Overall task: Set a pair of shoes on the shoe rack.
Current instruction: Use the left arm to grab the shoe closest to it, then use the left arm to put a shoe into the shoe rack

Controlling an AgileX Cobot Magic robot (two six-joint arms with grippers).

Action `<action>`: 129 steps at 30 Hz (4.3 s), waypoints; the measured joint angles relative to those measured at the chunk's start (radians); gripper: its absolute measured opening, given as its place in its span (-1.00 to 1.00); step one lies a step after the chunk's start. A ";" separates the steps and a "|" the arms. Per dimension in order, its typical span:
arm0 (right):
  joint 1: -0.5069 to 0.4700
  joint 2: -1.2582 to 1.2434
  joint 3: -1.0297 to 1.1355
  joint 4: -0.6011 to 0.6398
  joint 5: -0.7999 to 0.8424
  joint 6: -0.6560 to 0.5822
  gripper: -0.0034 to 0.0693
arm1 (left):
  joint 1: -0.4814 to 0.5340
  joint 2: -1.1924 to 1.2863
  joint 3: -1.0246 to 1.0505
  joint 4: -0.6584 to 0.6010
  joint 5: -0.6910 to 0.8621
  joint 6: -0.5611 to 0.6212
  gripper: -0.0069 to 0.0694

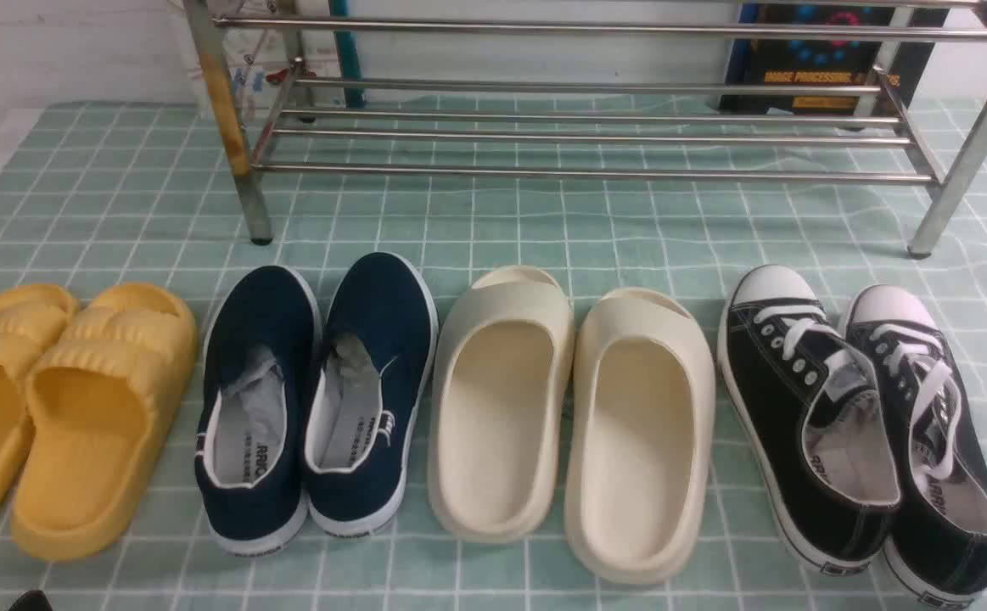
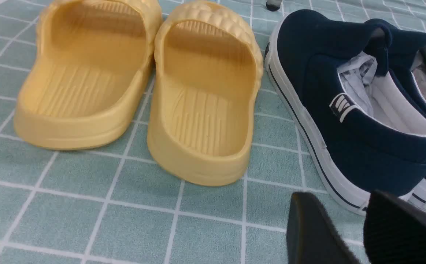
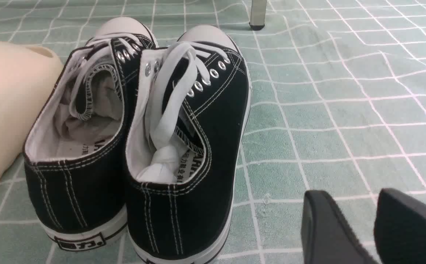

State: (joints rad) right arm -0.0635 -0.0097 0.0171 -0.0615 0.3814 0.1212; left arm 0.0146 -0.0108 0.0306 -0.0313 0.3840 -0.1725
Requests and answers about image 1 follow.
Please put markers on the right black canvas sneaker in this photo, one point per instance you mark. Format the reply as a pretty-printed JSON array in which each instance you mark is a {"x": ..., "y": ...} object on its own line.
[{"x": 937, "y": 544}]

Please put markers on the right yellow slipper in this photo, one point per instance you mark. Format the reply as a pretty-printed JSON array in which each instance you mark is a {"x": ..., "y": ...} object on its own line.
[{"x": 102, "y": 399}]

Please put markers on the green checkered cloth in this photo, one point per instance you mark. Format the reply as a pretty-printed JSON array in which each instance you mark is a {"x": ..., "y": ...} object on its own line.
[{"x": 98, "y": 193}]

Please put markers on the navy slip-on shoe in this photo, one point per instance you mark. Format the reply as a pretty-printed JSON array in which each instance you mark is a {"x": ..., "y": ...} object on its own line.
[
  {"x": 376, "y": 357},
  {"x": 258, "y": 349}
]

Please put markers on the cream slipper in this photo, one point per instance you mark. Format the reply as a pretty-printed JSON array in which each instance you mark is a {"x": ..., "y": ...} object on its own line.
[
  {"x": 644, "y": 415},
  {"x": 501, "y": 372}
]

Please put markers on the left cream slipper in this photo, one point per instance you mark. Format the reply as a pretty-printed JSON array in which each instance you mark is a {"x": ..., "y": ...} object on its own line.
[{"x": 501, "y": 372}]

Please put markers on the right cream slipper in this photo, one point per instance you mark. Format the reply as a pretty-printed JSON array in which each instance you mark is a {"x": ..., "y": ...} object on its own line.
[{"x": 644, "y": 415}]

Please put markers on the teal pole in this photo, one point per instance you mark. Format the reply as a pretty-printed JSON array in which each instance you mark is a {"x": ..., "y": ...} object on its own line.
[{"x": 349, "y": 61}]

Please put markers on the dark image processing book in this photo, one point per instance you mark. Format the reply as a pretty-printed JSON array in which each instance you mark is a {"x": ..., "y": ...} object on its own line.
[{"x": 815, "y": 62}]

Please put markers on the steel shoe rack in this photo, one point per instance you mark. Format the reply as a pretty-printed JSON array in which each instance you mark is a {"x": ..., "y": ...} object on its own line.
[{"x": 294, "y": 112}]

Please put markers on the left black canvas sneaker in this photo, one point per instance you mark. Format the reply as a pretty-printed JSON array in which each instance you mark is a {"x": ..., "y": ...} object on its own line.
[{"x": 810, "y": 404}]

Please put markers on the black canvas sneaker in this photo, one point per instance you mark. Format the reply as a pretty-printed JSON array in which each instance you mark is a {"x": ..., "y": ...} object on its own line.
[
  {"x": 810, "y": 404},
  {"x": 937, "y": 544}
]

